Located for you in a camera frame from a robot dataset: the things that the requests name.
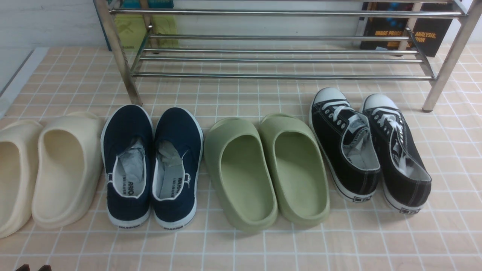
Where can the black canvas sneaker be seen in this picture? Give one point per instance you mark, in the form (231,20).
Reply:
(406,182)
(345,139)

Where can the green slipper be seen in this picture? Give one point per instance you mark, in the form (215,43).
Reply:
(235,161)
(297,169)

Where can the cream slipper far left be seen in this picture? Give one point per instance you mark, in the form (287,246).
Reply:
(18,173)

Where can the green slipper left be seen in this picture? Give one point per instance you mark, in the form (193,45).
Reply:
(235,161)

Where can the navy slip-on shoe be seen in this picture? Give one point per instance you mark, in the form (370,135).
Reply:
(178,151)
(127,145)

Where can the green slipper right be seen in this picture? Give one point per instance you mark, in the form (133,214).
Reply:
(297,169)

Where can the navy slip-on shoe left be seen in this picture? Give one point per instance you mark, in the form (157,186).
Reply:
(127,145)

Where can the steel shoe rack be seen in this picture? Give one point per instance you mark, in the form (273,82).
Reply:
(409,51)

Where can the black image processing book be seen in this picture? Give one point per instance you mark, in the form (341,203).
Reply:
(429,33)

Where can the dark object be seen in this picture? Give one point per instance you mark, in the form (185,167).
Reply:
(24,267)
(45,268)

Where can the navy slip-on shoe right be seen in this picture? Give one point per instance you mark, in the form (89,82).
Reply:
(178,151)

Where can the cream slipper right one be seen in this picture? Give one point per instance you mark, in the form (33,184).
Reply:
(69,168)

